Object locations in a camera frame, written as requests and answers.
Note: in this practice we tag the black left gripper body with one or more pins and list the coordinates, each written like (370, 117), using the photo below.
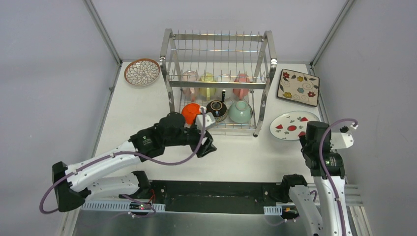
(204, 144)

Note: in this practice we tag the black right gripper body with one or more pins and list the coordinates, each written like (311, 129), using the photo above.
(303, 143)

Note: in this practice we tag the orange plastic bowl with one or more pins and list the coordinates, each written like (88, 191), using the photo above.
(190, 111)

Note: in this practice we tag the beige bowl dark rim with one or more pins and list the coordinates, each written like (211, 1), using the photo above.
(218, 109)

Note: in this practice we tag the mint green bowl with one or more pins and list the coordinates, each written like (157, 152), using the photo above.
(240, 112)

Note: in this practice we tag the square floral plate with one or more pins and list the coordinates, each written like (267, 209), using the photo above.
(299, 87)

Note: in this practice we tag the white ribbed mug black rim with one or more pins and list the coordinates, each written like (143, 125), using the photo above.
(228, 91)

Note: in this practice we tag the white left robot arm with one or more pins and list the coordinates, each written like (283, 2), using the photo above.
(75, 184)

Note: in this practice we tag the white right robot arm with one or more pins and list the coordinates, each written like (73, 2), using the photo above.
(327, 169)

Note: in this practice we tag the stainless steel dish rack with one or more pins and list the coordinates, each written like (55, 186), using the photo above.
(249, 58)

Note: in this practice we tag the brown floral round plate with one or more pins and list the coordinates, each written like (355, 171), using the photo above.
(142, 72)

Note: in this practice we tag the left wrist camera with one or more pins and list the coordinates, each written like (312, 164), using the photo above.
(205, 121)

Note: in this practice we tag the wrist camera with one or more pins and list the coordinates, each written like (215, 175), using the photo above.
(343, 138)
(205, 121)

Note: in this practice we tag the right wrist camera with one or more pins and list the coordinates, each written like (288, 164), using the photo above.
(343, 138)

